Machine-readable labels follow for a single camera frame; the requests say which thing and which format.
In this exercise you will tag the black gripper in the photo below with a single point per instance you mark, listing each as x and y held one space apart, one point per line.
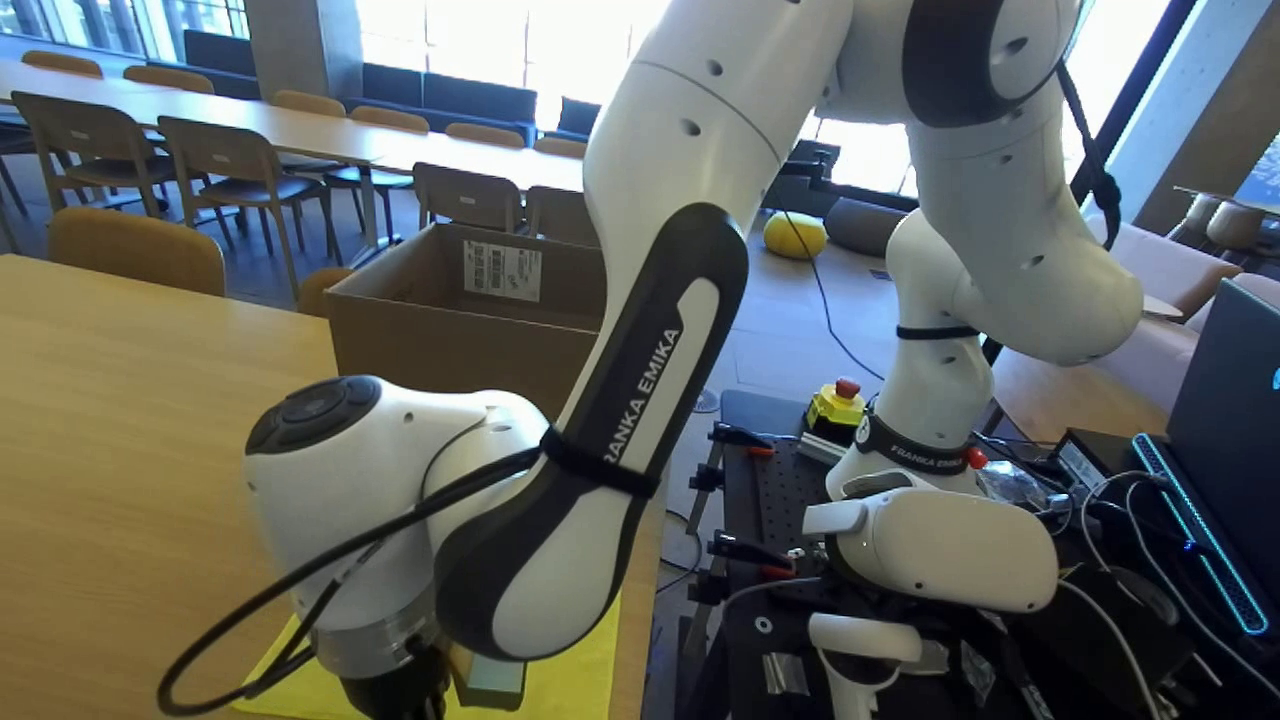
395 694

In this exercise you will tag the yellow towel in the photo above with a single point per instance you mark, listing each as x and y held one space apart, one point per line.
575 673

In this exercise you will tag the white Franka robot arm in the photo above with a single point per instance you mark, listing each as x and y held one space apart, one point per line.
694 203

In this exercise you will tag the brown cardboard box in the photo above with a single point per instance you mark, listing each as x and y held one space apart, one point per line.
454 313

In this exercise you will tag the small orange chair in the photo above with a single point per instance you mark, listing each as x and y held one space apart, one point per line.
321 284

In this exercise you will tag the black robot mounting cart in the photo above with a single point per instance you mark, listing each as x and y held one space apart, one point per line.
765 504

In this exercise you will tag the white VR controller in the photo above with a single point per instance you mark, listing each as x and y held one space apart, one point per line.
853 641

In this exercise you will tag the wooden dining chair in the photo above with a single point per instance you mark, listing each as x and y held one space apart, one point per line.
464 193
85 132
563 215
232 153

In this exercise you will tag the yellow emergency stop button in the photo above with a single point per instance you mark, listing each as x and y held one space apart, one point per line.
837 404

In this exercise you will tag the tan padded chair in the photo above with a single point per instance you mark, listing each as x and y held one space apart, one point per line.
484 132
307 102
390 118
61 60
563 145
167 79

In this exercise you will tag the white VR headset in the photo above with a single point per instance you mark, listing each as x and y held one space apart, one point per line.
944 547

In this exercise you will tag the long wooden dining table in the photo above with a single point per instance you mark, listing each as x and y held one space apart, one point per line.
266 122

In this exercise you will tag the dark blue sofa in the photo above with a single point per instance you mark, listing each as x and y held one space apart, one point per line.
577 114
806 167
444 97

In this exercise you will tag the yellow round floor object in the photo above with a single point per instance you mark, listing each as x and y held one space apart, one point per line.
794 235

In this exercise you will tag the dark round pouf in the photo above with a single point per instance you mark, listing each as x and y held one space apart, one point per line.
867 227

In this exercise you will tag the tan upholstered bench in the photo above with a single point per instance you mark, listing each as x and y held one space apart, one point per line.
1066 395

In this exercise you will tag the black computer tower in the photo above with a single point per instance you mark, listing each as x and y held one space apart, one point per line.
1227 424

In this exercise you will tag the brown round armchair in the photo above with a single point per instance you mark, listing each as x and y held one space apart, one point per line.
1235 223

